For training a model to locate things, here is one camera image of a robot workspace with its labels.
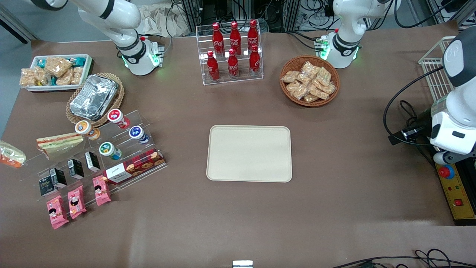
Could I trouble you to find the clear acrylic tiered stand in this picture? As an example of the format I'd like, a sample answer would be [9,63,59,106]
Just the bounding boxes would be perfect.
[24,110,168,203]

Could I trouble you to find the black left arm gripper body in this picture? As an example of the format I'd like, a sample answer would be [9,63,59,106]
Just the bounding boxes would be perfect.
[401,110,434,140]

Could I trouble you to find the oval wicker basket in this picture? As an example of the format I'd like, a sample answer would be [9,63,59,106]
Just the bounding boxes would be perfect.
[66,73,125,128]

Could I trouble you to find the sandwich orange filling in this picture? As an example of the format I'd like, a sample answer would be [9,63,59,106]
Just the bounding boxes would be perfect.
[0,140,26,169]

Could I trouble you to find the black floor cables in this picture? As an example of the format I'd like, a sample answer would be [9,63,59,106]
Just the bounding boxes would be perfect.
[331,249,476,268]

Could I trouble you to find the beige rectangular tray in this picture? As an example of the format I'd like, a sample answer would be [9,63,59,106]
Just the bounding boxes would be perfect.
[206,125,293,183]

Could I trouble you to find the yogurt bottle orange lid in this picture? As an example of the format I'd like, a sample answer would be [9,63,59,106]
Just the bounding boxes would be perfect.
[75,120,100,140]

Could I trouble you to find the round wicker basket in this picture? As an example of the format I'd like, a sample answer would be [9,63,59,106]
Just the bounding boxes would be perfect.
[280,55,341,108]

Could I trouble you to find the small black drink carton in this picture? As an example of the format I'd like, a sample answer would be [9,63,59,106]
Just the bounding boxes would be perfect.
[49,168,67,188]
[68,159,85,179]
[85,151,101,172]
[39,178,56,197]

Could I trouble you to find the clear acrylic bottle rack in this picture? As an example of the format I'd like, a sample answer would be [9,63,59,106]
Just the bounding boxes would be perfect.
[196,20,264,86]

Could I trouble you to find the wrapped triangle sandwich white bread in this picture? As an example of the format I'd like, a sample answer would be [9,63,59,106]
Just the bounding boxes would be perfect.
[36,133,85,160]

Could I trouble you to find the red plaid cookie box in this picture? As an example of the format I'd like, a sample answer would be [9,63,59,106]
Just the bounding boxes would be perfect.
[102,148,166,185]

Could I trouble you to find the white plastic bin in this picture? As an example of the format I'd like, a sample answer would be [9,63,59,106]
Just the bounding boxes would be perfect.
[25,54,93,92]

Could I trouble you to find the yogurt bottle green lid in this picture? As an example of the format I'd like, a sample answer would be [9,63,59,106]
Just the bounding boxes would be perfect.
[99,142,122,160]

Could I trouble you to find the yogurt bottle blue lid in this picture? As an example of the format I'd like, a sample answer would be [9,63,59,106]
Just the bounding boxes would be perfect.
[129,126,150,144]

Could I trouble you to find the red cola bottle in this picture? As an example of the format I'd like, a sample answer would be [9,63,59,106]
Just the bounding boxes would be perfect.
[228,49,239,79]
[212,23,225,56]
[207,51,220,81]
[247,20,259,52]
[249,45,261,76]
[229,21,242,55]

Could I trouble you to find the pink snack packet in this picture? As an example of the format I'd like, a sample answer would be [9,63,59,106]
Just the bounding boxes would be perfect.
[68,185,87,220]
[46,195,70,230]
[93,175,112,207]

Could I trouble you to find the aluminium equipment frame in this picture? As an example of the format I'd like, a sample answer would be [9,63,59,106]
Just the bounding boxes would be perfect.
[181,0,298,32]

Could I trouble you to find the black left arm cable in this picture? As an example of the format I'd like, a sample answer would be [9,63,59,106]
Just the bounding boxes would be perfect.
[383,66,447,146]

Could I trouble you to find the white crumpled cloth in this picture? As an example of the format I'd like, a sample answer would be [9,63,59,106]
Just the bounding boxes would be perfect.
[139,6,190,38]

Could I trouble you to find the yogurt bottle red lid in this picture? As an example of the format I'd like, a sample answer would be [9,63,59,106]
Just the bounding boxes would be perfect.
[107,109,131,129]

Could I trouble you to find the black control box yellow panel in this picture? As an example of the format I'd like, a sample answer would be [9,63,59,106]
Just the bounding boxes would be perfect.
[435,160,476,226]

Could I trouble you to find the silver foil container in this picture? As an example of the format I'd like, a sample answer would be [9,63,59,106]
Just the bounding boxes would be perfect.
[70,74,119,121]

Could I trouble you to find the white wire basket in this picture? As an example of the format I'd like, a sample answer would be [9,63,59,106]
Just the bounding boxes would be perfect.
[418,36,456,103]

